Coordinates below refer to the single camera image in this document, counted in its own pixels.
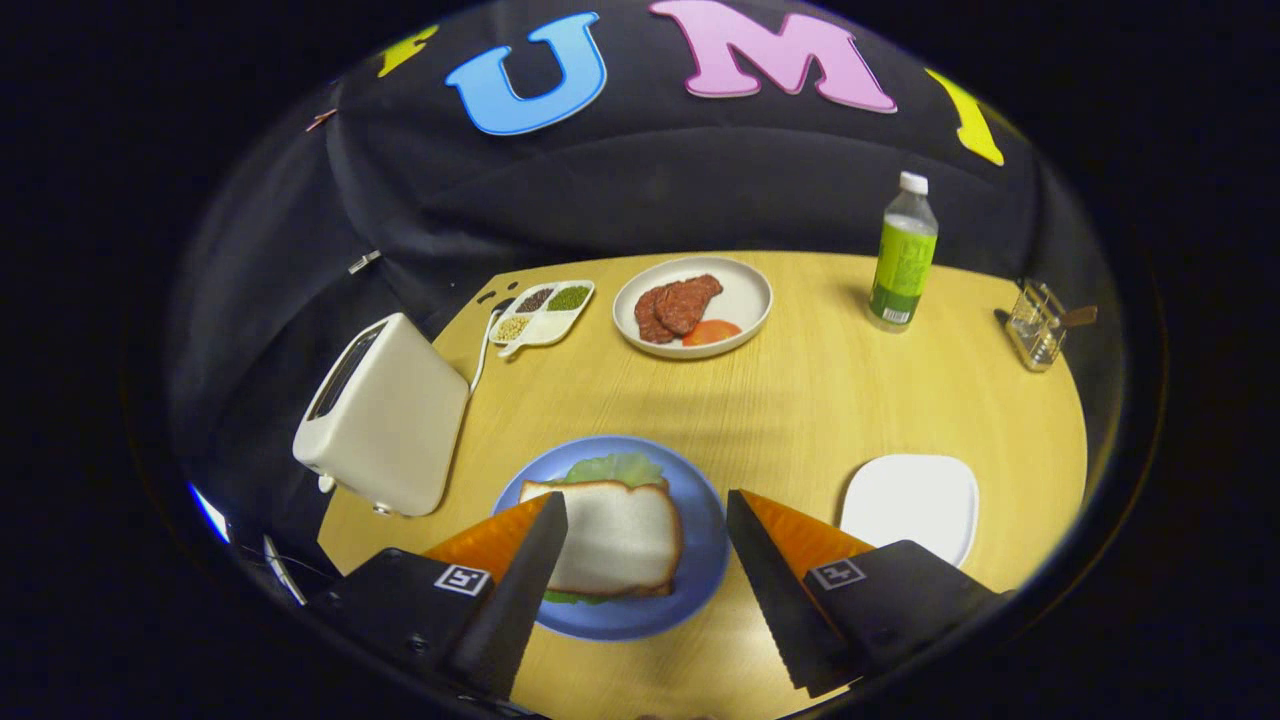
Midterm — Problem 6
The white sectioned dish with beans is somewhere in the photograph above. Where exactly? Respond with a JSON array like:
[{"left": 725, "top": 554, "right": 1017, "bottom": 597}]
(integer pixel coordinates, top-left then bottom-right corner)
[{"left": 487, "top": 279, "right": 596, "bottom": 359}]

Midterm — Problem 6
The white toaster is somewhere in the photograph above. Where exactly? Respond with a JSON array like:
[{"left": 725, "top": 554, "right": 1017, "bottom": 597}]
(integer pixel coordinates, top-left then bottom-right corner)
[{"left": 292, "top": 312, "right": 471, "bottom": 518}]

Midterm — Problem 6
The bright white panel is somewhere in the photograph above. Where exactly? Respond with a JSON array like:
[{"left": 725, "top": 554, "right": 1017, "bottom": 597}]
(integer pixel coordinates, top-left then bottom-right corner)
[{"left": 188, "top": 483, "right": 233, "bottom": 546}]

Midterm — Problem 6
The slim white object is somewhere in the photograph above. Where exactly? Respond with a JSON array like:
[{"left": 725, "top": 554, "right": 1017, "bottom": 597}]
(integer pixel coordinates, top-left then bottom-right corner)
[{"left": 262, "top": 535, "right": 308, "bottom": 607}]

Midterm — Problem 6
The blue plate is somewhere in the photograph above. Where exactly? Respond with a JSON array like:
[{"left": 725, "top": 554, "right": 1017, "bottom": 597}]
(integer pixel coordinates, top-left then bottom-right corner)
[{"left": 492, "top": 435, "right": 732, "bottom": 642}]

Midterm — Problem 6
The round white plate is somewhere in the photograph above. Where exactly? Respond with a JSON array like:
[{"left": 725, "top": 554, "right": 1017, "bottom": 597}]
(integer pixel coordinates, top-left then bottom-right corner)
[{"left": 612, "top": 256, "right": 774, "bottom": 360}]

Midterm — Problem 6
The metal wire basket holder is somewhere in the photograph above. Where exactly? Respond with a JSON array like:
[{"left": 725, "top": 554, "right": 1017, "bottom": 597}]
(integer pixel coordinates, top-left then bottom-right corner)
[{"left": 1005, "top": 280, "right": 1067, "bottom": 373}]

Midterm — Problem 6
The wooden handled utensil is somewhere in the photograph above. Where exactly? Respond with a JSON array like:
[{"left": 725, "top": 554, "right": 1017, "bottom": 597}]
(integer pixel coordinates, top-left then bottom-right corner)
[{"left": 1040, "top": 285, "right": 1099, "bottom": 331}]

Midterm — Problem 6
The brown meat slice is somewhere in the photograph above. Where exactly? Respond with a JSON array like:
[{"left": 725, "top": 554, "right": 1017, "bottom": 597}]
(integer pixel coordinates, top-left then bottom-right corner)
[
  {"left": 655, "top": 274, "right": 724, "bottom": 337},
  {"left": 634, "top": 286, "right": 681, "bottom": 345}
]

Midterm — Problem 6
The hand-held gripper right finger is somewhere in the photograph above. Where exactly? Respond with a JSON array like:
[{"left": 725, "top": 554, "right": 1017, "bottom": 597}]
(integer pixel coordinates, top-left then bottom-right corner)
[{"left": 725, "top": 488, "right": 1006, "bottom": 699}]

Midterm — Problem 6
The green lettuce leaf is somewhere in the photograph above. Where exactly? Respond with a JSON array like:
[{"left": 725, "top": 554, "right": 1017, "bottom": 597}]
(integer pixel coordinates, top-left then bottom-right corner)
[{"left": 545, "top": 452, "right": 669, "bottom": 606}]

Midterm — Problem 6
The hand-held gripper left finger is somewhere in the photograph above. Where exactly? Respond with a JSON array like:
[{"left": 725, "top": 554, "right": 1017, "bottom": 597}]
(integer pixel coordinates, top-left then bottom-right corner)
[{"left": 310, "top": 490, "right": 569, "bottom": 701}]

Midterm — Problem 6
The square white plate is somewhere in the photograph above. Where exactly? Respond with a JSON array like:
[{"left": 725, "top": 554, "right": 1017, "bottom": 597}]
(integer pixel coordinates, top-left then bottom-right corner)
[{"left": 839, "top": 454, "right": 980, "bottom": 568}]

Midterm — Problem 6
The clear bottle with green label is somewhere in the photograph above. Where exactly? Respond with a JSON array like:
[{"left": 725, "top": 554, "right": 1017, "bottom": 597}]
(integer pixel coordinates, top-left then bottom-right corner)
[{"left": 868, "top": 171, "right": 940, "bottom": 333}]

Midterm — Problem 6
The black backdrop cloth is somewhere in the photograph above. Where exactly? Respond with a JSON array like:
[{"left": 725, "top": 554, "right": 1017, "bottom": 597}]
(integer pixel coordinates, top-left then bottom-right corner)
[{"left": 165, "top": 0, "right": 1121, "bottom": 601}]

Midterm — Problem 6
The toasted bread slice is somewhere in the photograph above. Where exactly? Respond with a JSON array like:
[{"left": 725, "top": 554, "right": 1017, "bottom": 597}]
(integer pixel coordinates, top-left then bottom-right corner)
[{"left": 517, "top": 480, "right": 685, "bottom": 598}]

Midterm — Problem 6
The white toaster cable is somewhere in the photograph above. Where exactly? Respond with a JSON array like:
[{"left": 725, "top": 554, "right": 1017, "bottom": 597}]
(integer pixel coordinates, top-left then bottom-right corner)
[{"left": 468, "top": 310, "right": 506, "bottom": 396}]

